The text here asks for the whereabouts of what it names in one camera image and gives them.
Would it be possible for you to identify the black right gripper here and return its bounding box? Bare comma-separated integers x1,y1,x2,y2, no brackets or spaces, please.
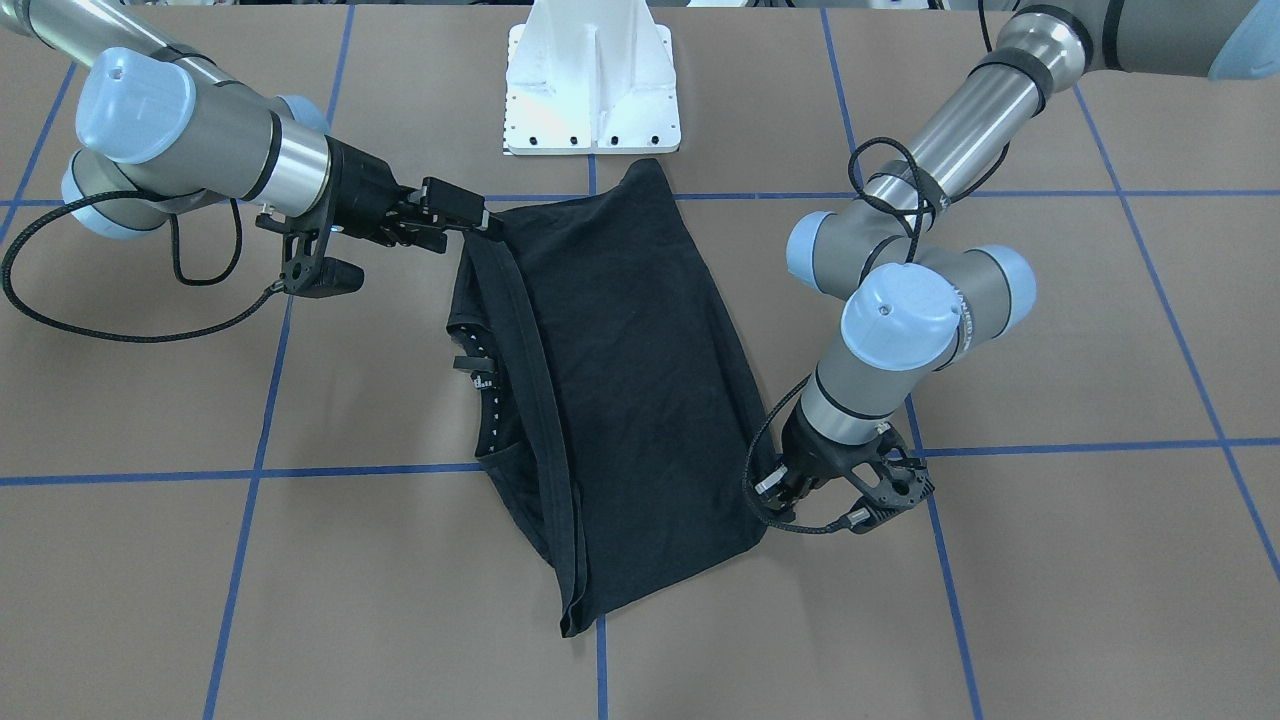
255,138,503,299

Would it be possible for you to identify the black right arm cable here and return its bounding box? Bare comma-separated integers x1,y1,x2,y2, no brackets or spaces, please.
0,190,291,345

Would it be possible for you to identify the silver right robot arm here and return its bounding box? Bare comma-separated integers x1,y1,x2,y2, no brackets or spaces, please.
3,1,500,299

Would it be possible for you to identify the black printed t-shirt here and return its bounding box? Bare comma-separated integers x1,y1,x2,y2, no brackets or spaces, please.
447,158,776,638

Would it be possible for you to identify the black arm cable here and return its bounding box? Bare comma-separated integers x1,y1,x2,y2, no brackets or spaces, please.
0,190,291,345
742,0,1011,536

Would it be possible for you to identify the white central pedestal column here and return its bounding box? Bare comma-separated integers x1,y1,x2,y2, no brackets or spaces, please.
503,1,682,156

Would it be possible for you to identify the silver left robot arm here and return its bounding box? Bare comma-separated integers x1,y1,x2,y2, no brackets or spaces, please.
741,1,1279,536

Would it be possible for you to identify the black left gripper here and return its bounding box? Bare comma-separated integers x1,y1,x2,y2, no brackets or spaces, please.
751,409,934,536

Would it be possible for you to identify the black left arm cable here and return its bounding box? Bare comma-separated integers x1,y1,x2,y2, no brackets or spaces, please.
742,0,1011,536

